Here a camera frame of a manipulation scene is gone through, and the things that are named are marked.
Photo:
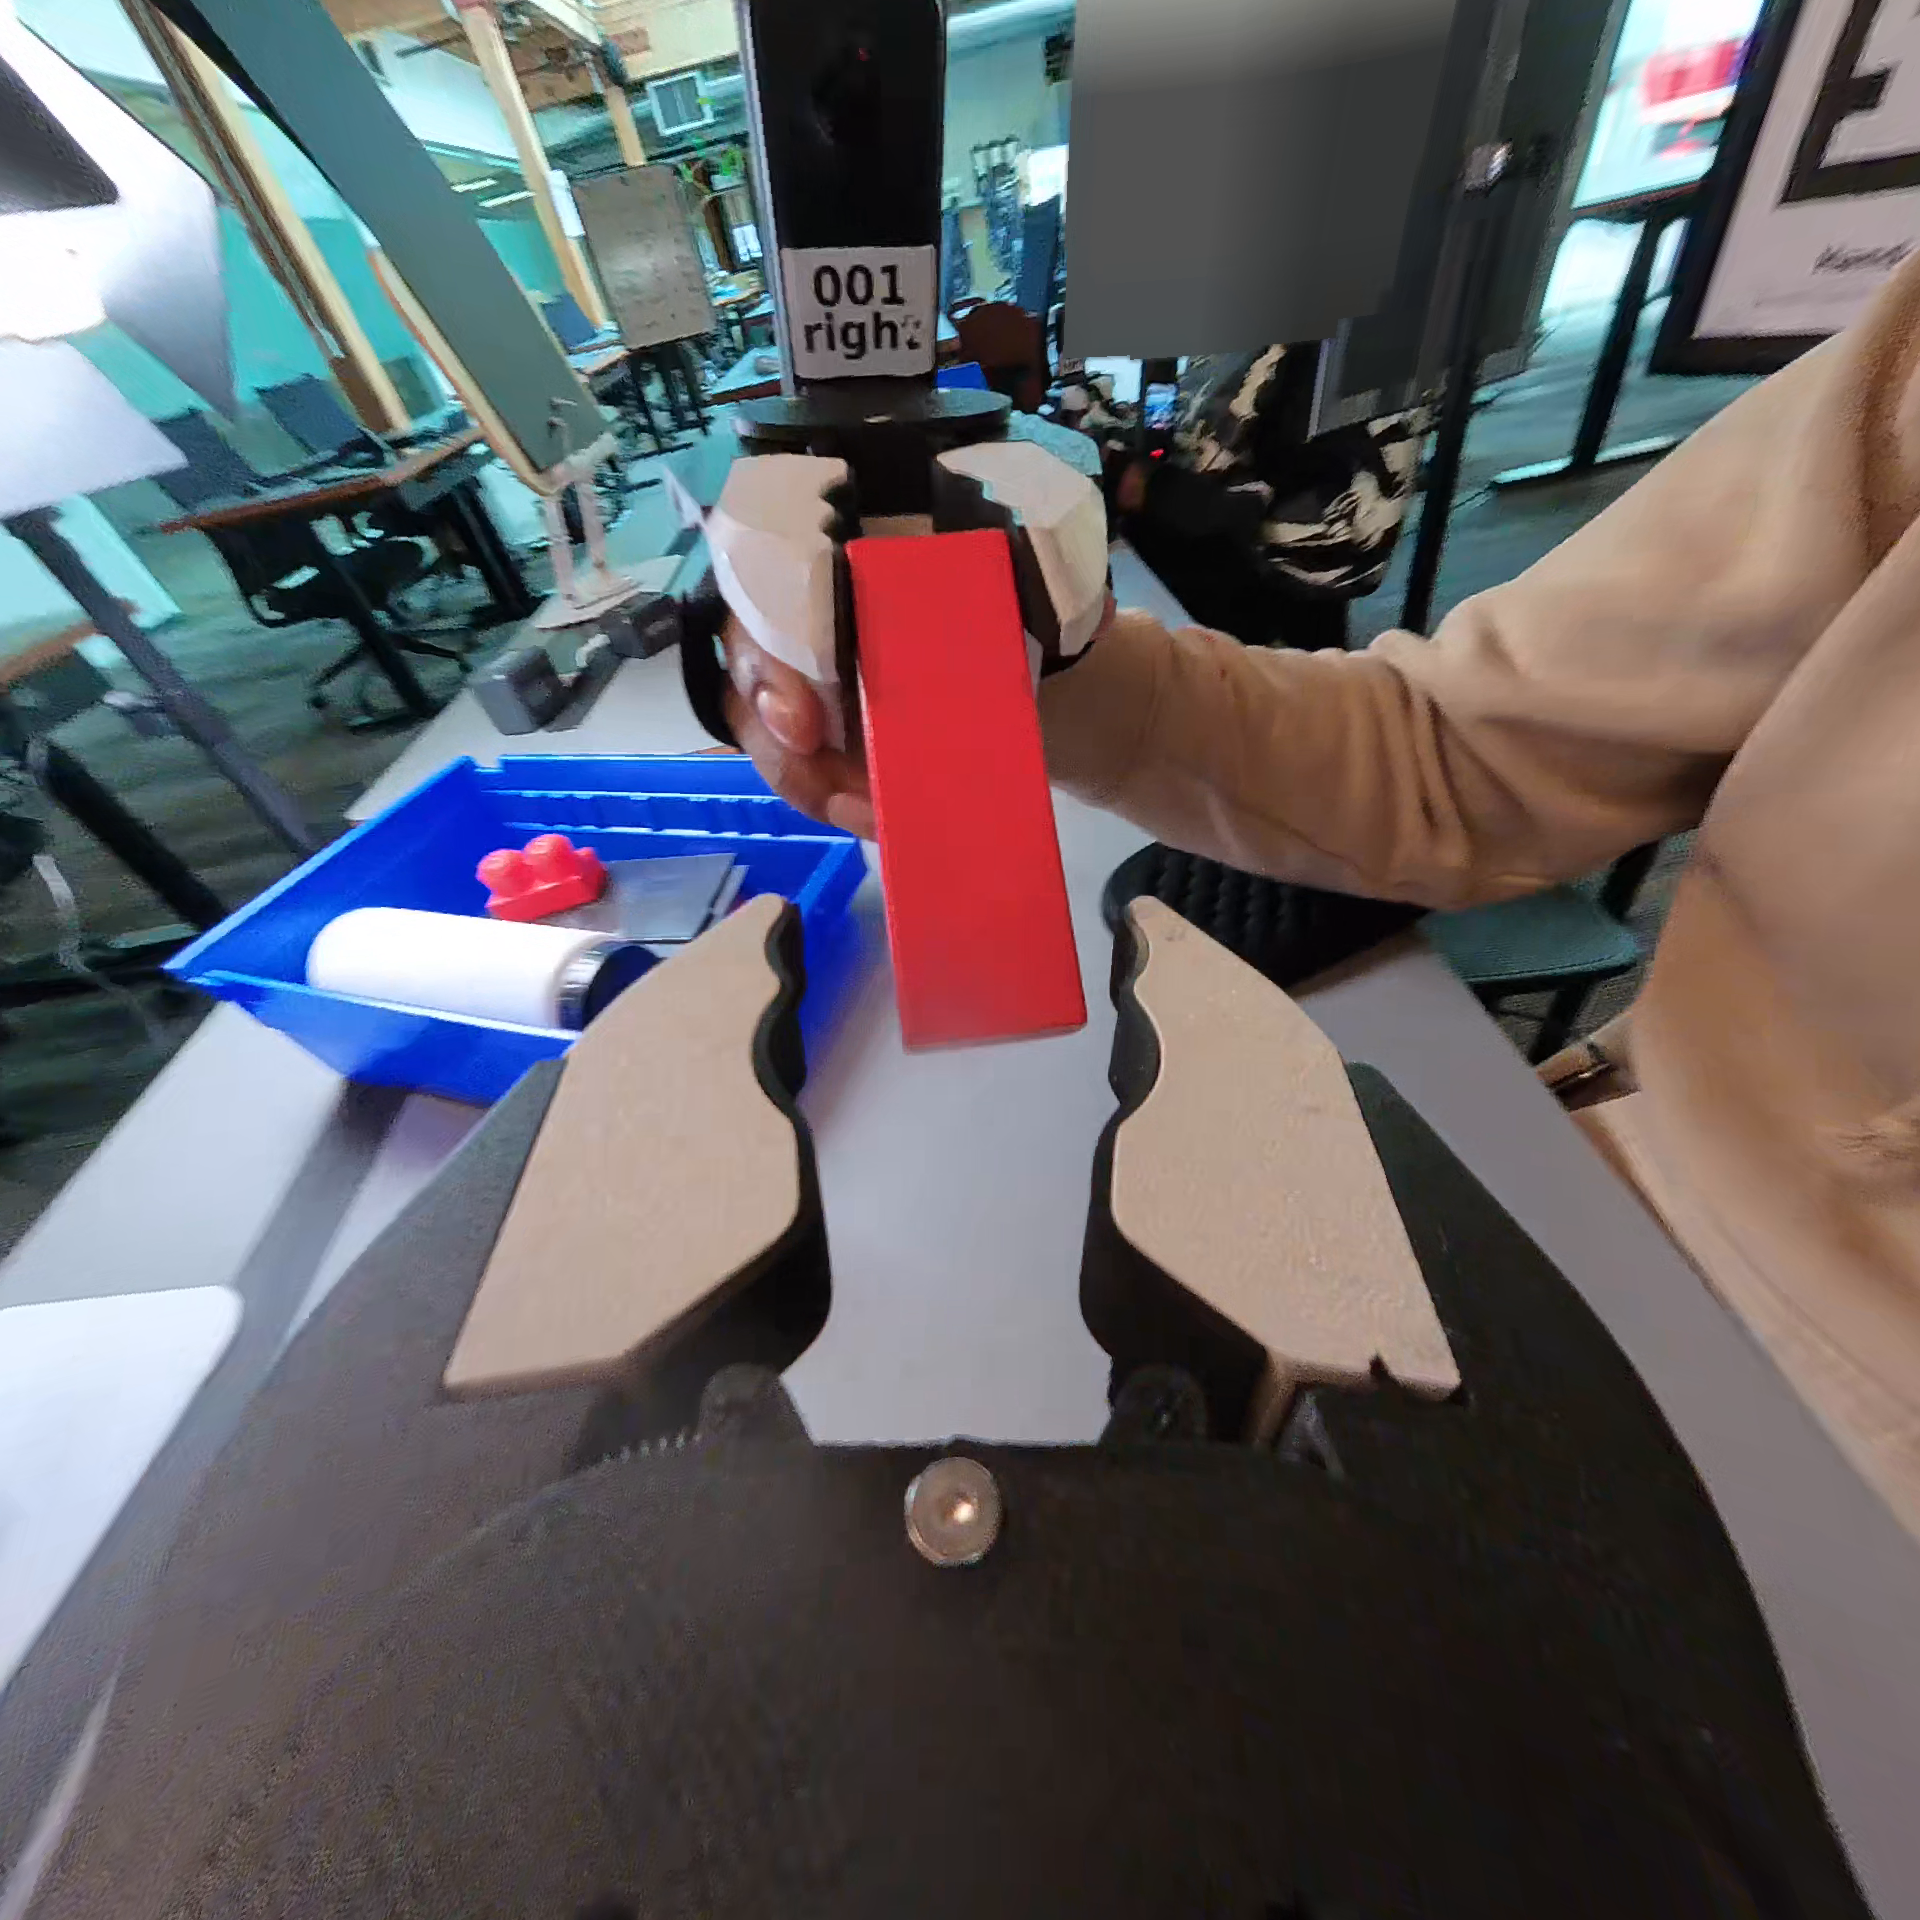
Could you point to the small grey device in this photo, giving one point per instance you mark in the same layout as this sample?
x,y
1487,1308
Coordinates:
x,y
515,684
637,634

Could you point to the white metal panel stand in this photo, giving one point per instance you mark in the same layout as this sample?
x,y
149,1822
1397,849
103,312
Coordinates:
x,y
91,1434

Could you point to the grey mesh office chair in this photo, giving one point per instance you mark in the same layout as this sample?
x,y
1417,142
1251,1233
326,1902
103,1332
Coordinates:
x,y
1542,936

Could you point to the red wooden block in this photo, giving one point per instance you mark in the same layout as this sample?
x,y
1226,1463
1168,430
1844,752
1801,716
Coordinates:
x,y
961,778

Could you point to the blue plastic bin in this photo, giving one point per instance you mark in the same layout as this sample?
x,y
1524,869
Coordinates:
x,y
425,901

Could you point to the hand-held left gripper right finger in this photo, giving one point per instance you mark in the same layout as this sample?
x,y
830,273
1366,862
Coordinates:
x,y
1274,1196

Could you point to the black office chair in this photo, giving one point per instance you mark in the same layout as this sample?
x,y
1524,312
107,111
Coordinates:
x,y
302,555

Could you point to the white tape roll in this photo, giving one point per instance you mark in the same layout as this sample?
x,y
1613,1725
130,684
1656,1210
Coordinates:
x,y
436,960

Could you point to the person's right forearm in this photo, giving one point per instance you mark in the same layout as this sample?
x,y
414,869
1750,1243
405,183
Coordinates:
x,y
1506,707

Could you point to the black chair armrest pad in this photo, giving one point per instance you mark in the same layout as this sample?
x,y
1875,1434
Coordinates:
x,y
1251,919

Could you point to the grey panel on tripod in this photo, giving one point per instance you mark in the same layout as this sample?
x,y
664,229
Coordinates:
x,y
1487,229

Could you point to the wooden office desk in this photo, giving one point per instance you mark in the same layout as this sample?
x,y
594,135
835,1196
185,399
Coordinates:
x,y
359,479

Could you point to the black framed marker sign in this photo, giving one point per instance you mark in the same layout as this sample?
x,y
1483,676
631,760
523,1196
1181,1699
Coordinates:
x,y
1801,169

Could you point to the grey light stand pole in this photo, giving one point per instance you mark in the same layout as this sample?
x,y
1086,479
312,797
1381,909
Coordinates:
x,y
169,674

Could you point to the white studio light panel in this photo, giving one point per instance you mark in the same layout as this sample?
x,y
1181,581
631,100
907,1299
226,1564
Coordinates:
x,y
91,299

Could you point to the whiteboard on stand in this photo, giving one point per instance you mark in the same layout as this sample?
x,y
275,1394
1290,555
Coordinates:
x,y
643,261

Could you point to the black plate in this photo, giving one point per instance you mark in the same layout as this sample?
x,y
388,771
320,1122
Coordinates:
x,y
675,896

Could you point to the red toy brick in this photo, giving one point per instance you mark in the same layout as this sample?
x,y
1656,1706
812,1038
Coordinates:
x,y
542,874

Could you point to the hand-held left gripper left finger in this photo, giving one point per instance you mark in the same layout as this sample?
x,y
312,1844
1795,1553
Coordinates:
x,y
643,1179

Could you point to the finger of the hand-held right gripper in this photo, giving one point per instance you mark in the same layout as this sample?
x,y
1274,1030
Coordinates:
x,y
1059,525
773,555

